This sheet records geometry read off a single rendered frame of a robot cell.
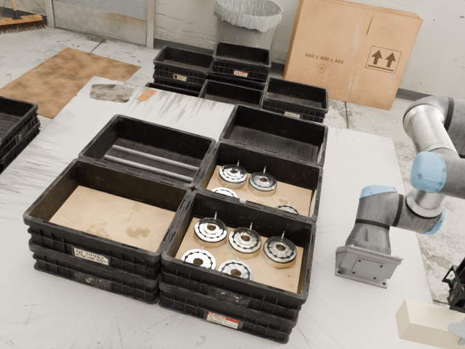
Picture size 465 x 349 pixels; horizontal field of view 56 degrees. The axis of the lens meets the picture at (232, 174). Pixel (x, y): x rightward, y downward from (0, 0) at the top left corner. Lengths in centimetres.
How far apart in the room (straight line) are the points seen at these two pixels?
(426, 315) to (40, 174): 140
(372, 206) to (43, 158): 126
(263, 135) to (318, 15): 234
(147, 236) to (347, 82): 313
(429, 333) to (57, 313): 96
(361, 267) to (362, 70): 288
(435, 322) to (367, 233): 54
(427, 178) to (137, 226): 87
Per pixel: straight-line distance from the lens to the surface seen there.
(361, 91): 425
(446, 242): 311
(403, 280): 168
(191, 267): 118
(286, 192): 161
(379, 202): 154
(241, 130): 189
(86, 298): 141
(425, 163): 89
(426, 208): 153
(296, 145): 188
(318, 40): 413
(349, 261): 153
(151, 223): 142
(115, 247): 123
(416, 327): 103
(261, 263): 135
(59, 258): 138
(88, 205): 148
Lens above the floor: 184
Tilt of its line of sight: 38 degrees down
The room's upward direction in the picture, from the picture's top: 11 degrees clockwise
